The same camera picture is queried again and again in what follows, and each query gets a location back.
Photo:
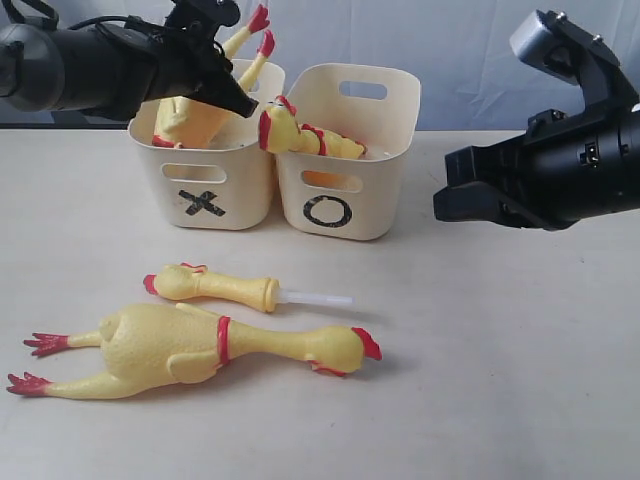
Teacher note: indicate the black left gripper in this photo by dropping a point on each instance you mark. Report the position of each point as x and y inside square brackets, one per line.
[181, 57]

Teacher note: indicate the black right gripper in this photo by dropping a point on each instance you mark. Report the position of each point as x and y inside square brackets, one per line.
[550, 185]

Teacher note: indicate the headless rubber chicken body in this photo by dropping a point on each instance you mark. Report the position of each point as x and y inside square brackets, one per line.
[185, 123]

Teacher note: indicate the whole yellow rubber chicken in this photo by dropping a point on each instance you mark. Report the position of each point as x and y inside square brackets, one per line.
[280, 132]

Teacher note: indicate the chicken head with white tube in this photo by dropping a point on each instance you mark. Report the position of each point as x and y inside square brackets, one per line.
[181, 282]

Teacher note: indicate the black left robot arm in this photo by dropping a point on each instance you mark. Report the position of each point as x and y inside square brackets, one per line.
[109, 71]

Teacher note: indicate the cream bin marked X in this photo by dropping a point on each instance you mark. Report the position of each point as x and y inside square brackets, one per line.
[229, 186]

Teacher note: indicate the cream bin marked O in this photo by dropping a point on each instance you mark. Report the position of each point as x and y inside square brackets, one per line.
[350, 198]

